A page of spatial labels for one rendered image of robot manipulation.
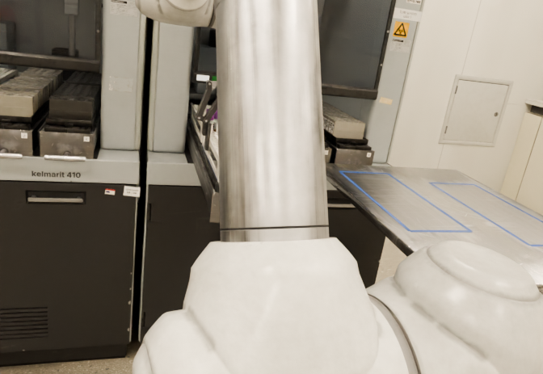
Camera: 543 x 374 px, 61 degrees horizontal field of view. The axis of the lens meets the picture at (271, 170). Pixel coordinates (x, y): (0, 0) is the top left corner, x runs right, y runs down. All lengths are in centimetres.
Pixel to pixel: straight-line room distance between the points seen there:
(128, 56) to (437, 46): 208
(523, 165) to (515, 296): 308
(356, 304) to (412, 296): 8
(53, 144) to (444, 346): 114
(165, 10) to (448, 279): 79
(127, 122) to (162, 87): 15
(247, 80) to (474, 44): 283
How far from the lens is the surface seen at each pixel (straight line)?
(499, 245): 97
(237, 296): 36
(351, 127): 156
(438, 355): 44
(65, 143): 136
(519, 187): 355
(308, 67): 42
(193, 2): 101
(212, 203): 98
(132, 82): 139
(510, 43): 335
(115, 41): 138
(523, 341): 46
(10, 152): 139
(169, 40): 138
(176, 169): 137
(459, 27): 310
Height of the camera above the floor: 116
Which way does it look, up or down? 18 degrees down
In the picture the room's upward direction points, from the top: 8 degrees clockwise
